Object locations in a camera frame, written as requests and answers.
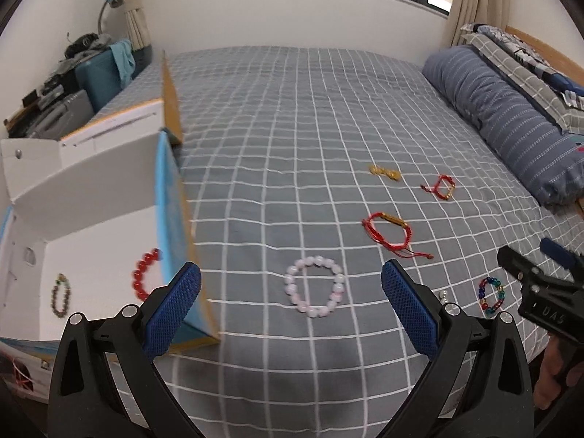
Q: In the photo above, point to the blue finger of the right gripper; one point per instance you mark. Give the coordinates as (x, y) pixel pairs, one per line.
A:
(560, 255)
(514, 263)

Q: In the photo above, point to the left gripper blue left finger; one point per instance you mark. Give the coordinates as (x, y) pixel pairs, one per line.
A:
(166, 307)

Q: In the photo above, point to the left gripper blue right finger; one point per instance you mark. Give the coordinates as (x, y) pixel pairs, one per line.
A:
(415, 306)

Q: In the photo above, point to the white blue cardboard jewelry box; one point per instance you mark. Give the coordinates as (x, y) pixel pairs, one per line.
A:
(89, 224)

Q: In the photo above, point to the person's right hand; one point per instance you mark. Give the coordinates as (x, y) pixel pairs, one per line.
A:
(547, 389)

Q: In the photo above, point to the small pearl stud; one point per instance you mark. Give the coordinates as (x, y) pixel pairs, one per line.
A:
(443, 297)

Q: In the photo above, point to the blue striped pillow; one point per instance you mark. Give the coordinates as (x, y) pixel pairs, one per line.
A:
(546, 160)

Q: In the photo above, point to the grey checked folded quilt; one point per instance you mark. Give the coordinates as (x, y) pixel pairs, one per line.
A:
(558, 96)

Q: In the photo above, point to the grey checked bed sheet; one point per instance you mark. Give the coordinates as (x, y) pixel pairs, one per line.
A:
(286, 152)

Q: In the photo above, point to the wooden headboard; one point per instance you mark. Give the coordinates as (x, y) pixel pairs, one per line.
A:
(556, 59)

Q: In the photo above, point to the teal storage box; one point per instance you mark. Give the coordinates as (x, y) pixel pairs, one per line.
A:
(99, 77)

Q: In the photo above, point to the teal cloth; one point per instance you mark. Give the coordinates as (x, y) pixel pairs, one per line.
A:
(124, 60)

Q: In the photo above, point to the blue desk lamp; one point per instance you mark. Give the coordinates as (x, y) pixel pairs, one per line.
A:
(113, 4)

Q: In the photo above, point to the beige curtain left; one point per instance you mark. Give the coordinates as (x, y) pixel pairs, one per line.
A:
(137, 28)

